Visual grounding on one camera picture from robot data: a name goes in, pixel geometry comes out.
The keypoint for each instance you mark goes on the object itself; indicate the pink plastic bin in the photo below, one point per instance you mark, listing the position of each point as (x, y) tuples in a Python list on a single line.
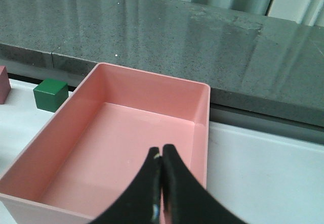
[(96, 142)]

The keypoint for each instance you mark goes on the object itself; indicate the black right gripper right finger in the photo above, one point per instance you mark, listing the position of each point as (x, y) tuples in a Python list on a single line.
[(185, 199)]

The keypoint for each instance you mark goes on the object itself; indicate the pink wooden cube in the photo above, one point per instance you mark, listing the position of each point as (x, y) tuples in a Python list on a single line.
[(5, 86)]

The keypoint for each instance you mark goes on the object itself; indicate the right green wooden cube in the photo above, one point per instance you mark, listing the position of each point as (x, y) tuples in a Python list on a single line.
[(50, 94)]

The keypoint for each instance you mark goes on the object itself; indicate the grey stone ledge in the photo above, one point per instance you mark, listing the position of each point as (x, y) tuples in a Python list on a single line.
[(253, 63)]

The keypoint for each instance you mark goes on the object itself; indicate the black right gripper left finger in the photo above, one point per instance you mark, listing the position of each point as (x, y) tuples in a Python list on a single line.
[(140, 202)]

